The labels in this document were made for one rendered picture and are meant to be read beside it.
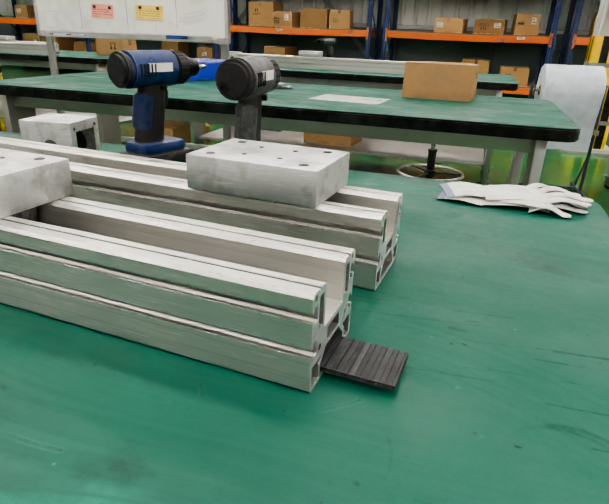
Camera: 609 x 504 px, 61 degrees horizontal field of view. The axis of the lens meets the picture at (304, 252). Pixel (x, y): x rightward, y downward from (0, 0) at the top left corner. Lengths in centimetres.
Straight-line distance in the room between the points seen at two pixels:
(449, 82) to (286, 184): 194
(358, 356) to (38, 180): 36
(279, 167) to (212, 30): 312
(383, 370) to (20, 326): 33
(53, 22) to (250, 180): 384
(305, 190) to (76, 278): 24
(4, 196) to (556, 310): 55
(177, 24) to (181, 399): 346
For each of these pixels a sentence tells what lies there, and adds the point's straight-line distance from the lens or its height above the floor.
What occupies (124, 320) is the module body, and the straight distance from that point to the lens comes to 48.
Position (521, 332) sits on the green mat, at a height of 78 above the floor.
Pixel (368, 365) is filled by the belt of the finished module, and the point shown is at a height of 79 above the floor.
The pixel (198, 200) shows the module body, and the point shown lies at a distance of 62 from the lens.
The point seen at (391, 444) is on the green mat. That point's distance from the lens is 38.
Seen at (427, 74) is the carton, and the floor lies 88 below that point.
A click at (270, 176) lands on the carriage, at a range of 56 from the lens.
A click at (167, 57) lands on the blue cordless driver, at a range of 97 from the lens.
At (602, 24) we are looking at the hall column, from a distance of 605.
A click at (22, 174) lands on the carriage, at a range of 57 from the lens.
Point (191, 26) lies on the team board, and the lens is 372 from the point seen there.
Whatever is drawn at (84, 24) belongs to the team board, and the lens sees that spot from 419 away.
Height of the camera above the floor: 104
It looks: 23 degrees down
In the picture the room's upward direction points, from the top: 2 degrees clockwise
